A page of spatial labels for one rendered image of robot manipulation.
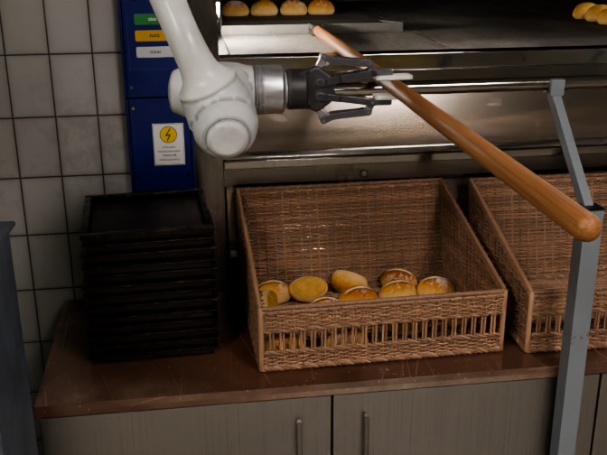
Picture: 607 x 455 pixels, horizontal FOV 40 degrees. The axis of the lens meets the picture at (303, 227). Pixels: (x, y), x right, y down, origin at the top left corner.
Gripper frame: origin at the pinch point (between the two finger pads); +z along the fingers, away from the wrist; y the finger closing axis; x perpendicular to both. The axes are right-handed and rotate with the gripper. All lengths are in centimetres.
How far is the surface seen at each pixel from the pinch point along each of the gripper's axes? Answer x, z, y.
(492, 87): -16.5, 25.7, 3.7
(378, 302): -5.9, 0.1, 47.2
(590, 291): 6, 41, 42
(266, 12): -155, -9, 0
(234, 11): -155, -21, 0
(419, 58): -54, 20, 3
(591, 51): -54, 66, 2
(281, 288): -37, -17, 56
